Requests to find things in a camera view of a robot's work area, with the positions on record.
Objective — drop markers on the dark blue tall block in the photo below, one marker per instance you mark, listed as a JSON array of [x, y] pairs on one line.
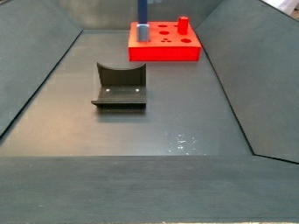
[[142, 11]]

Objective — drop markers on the red notched peg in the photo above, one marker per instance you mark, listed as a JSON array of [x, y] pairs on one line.
[[183, 22]]

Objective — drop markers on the red peg board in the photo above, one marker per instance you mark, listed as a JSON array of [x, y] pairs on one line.
[[167, 44]]

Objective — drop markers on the grey-blue notched block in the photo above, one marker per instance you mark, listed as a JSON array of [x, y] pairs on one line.
[[143, 32]]

